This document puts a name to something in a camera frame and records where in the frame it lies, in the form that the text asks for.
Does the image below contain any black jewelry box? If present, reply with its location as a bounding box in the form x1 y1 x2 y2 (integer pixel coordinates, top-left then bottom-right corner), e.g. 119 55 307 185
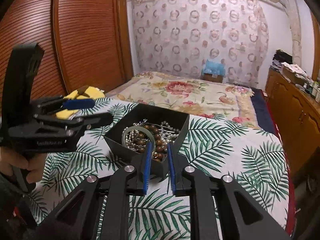
104 104 190 179

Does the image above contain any beige side curtain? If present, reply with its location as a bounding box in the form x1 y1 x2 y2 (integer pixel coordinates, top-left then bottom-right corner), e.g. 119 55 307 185
283 0 302 66

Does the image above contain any palm leaf print blanket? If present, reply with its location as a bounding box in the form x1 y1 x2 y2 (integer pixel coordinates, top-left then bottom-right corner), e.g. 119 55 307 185
30 99 290 239

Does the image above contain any pale jade bangle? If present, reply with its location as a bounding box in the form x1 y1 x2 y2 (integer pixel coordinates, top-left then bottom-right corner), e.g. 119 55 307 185
121 126 156 153

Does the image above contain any person's left hand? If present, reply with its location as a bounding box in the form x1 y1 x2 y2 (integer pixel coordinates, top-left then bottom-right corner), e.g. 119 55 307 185
1 147 47 184

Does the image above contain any wooden sideboard cabinet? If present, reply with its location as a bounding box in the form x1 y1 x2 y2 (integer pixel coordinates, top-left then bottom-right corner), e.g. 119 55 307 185
266 69 319 176

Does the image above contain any silver wavy hair pin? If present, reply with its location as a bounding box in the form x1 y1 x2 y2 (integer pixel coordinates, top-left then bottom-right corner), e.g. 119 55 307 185
159 124 180 137

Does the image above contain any yellow plush toy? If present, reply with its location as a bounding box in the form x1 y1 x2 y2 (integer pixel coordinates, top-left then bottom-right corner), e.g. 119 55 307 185
55 86 105 119

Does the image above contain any stack of papers and clothes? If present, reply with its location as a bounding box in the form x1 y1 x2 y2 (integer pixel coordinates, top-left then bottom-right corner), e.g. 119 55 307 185
271 49 309 86

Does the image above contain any blue bag on box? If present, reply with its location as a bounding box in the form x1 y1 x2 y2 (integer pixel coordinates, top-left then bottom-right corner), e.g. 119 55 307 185
202 60 226 76

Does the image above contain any floral bed quilt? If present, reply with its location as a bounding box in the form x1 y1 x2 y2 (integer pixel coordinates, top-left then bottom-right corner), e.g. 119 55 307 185
106 72 276 134

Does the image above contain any wooden slatted wardrobe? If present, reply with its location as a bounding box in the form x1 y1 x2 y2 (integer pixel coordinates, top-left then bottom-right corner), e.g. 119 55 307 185
1 0 133 98

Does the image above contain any white pearl necklace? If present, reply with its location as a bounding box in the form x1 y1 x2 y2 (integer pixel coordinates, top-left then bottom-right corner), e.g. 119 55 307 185
123 120 181 153

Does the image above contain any circle patterned curtain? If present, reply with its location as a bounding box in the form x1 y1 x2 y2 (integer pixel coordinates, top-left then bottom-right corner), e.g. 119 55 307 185
131 0 269 87

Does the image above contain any brown wooden bead bracelet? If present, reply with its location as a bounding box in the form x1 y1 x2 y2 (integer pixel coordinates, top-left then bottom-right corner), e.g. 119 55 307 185
134 123 168 163

